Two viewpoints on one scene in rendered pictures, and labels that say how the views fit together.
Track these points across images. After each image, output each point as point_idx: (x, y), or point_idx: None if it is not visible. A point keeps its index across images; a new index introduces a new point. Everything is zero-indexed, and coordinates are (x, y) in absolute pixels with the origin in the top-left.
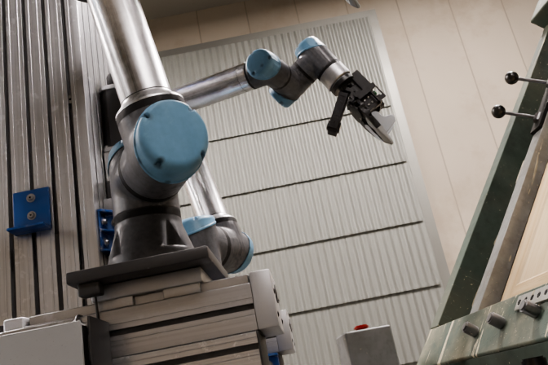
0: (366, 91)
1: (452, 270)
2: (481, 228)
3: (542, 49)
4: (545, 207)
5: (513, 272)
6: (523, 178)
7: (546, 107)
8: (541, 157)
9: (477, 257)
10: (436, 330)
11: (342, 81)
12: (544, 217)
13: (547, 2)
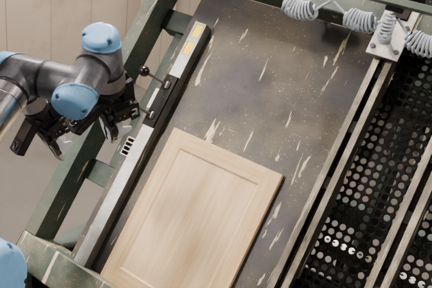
0: (58, 125)
1: (48, 186)
2: (78, 160)
3: (157, 2)
4: (148, 216)
5: (116, 251)
6: (131, 168)
7: (161, 112)
8: (146, 151)
9: (70, 181)
10: (35, 240)
11: (42, 115)
12: (147, 227)
13: None
